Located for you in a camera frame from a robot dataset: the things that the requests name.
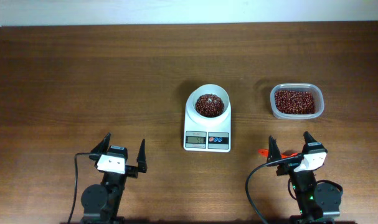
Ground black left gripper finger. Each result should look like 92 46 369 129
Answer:
136 139 148 173
89 133 111 161

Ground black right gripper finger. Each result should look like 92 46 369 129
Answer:
302 131 316 154
267 136 282 166

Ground red measuring scoop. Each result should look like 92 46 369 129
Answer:
258 149 298 159

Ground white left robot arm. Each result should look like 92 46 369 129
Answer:
80 133 148 224

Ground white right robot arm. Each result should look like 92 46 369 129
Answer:
267 131 343 223

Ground white digital kitchen scale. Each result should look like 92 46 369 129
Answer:
182 91 232 153

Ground clear plastic bean container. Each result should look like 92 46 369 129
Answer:
270 83 324 119

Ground red adzuki beans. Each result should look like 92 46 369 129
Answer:
274 90 316 114

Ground red beans in bowl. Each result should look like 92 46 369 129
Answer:
195 93 224 118

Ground white round bowl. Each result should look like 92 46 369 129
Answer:
190 84 230 119

